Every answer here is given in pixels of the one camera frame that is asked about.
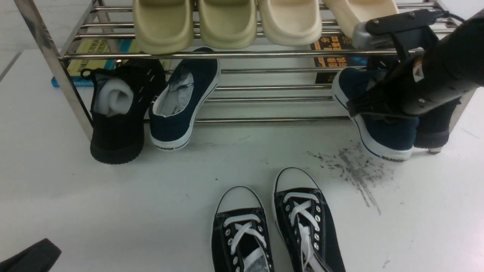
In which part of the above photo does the navy canvas slip-on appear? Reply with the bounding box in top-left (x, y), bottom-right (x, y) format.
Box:
top-left (332, 68), bottom-right (419, 162)
top-left (148, 59), bottom-right (221, 151)

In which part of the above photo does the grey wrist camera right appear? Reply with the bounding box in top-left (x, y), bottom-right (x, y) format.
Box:
top-left (352, 9), bottom-right (449, 57)

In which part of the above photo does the black lace-up sneaker left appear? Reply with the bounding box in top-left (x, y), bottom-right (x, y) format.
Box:
top-left (211, 186), bottom-right (274, 272)

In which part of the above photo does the black knit sneaker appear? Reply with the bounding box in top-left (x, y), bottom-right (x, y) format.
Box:
top-left (81, 59), bottom-right (166, 165)
top-left (366, 56), bottom-right (460, 149)

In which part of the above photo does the black knit sneaker left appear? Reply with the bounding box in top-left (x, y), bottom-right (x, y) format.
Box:
top-left (81, 59), bottom-right (166, 165)

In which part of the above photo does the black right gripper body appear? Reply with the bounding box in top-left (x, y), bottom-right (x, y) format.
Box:
top-left (374, 51), bottom-right (478, 116)

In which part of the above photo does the green slipper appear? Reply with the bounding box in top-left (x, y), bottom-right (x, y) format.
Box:
top-left (196, 0), bottom-right (258, 49)
top-left (132, 0), bottom-right (195, 55)

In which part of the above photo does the cream slipper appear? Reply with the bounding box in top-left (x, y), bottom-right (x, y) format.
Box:
top-left (257, 0), bottom-right (322, 45)
top-left (323, 0), bottom-right (399, 38)

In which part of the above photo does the yellow blue book left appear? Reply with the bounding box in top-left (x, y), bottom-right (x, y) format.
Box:
top-left (51, 39), bottom-right (171, 88)

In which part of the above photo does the black knit sneaker right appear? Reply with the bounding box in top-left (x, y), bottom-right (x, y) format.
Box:
top-left (366, 56), bottom-right (460, 149)

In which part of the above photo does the black lace-up sneaker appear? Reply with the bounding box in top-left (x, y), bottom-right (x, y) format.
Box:
top-left (211, 186), bottom-right (274, 272)
top-left (272, 167), bottom-right (346, 272)

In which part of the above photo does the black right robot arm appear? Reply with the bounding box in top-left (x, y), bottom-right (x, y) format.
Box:
top-left (346, 9), bottom-right (484, 118)

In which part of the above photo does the black orange book right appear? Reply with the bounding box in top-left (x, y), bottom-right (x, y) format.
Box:
top-left (310, 34), bottom-right (368, 84)

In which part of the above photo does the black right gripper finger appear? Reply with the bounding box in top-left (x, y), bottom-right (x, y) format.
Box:
top-left (346, 88), bottom-right (415, 119)

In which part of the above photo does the cream slipper far right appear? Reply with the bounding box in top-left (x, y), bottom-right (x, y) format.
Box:
top-left (323, 0), bottom-right (399, 38)

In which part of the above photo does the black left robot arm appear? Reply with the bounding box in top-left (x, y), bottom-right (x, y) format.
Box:
top-left (0, 239), bottom-right (62, 272)

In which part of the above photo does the green slipper far left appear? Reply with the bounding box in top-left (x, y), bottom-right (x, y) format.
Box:
top-left (132, 0), bottom-right (195, 55)

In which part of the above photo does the black lace-up sneaker right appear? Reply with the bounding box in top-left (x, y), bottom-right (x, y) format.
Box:
top-left (272, 167), bottom-right (346, 272)

